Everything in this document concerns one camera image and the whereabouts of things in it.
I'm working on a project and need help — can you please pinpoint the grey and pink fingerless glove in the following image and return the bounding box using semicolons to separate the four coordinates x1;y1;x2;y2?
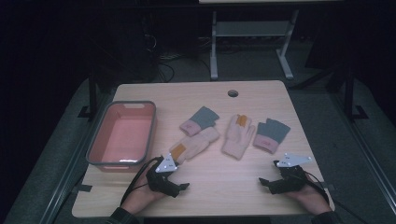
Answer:
179;105;220;137
252;118;291;155

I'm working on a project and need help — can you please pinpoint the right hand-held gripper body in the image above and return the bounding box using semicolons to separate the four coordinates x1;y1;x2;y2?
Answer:
270;152;313;195

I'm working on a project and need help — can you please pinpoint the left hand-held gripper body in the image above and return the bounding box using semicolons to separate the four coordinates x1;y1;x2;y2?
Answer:
145;153;181;198

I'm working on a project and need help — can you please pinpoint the aluminium rail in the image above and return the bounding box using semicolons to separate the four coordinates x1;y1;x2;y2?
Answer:
330;91;396;206
38;92;115;224

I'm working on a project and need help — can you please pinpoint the floor cables bundle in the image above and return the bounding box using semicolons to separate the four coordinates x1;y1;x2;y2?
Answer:
143;18;213;82

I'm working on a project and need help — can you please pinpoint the person's left hand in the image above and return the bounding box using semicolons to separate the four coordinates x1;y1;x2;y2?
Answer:
120;177;166;216

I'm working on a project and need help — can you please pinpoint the black metal stand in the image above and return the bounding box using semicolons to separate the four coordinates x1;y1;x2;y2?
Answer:
341;64;370;120
78;66;101;120

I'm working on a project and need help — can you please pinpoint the pink basket with grey rim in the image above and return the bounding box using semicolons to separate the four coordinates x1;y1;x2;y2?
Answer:
85;100;157;173

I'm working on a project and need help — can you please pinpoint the white metal stand frame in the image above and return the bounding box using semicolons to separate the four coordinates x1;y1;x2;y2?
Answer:
209;8;300;81

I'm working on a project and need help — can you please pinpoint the cream knit glove orange label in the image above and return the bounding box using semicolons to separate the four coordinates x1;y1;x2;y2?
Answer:
169;126;221;165
221;114;256;161

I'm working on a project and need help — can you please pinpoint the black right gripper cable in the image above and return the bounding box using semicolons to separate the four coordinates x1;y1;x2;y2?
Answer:
303;171;372;224

